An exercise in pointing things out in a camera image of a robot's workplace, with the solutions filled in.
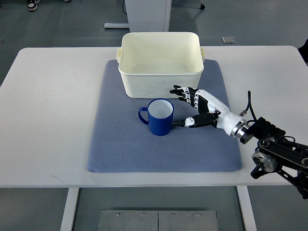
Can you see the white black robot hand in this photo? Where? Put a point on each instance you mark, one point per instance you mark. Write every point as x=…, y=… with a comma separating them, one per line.
x=211, y=112

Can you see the blue mug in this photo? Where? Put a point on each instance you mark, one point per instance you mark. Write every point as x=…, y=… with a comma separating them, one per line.
x=158, y=115

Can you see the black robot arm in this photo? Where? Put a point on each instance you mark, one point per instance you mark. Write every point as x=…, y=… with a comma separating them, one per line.
x=276, y=152

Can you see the cream plastic box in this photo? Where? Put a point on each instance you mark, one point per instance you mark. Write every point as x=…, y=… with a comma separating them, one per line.
x=151, y=63

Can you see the small grey floor plate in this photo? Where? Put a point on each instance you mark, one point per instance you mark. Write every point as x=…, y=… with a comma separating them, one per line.
x=228, y=40

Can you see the blue-grey textured mat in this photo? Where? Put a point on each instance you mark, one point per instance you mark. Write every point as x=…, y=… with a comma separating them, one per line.
x=122, y=143

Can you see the dark object right edge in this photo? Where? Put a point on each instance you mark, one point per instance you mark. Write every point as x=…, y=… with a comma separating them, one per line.
x=304, y=52

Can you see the white table right leg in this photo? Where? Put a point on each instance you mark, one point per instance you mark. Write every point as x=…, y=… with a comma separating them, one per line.
x=246, y=208

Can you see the white table leg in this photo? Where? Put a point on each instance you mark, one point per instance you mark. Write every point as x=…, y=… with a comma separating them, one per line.
x=246, y=208
x=69, y=209

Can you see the metal floor plate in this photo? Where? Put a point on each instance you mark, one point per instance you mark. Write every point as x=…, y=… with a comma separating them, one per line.
x=158, y=220

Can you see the white table left leg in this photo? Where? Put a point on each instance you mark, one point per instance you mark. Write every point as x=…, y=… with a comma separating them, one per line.
x=69, y=209

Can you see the white sneaker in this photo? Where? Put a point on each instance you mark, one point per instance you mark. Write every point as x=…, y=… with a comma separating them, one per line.
x=32, y=5

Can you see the white pedestal base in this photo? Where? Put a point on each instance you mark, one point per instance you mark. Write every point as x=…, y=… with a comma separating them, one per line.
x=145, y=16

